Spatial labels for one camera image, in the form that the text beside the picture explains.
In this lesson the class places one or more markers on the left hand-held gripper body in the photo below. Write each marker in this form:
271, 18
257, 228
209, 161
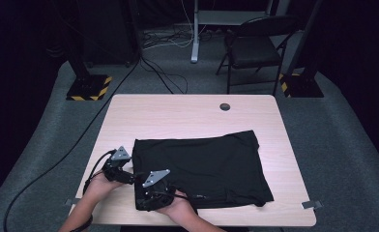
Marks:
120, 154

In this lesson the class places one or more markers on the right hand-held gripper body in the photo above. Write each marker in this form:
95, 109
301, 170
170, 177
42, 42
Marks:
155, 179

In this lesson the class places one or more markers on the black t-shirt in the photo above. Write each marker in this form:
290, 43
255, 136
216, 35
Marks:
203, 167

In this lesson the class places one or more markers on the person's left hand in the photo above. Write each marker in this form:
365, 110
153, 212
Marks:
102, 187

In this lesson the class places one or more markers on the person's right hand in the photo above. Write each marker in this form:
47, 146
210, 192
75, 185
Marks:
178, 208

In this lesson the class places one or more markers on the grey tape piece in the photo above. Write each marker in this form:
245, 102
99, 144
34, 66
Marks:
71, 202
312, 205

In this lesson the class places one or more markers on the black stand yellow-striped base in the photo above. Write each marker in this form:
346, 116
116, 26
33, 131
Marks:
89, 87
302, 85

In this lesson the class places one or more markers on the grey table grommet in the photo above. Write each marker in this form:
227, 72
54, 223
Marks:
225, 107

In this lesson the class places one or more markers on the dark cabinet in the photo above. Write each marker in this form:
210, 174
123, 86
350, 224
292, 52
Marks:
108, 32

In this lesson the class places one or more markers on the black folding chair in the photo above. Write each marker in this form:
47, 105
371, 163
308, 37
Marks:
253, 48

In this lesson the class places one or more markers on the white metal desk frame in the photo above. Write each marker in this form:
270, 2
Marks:
195, 38

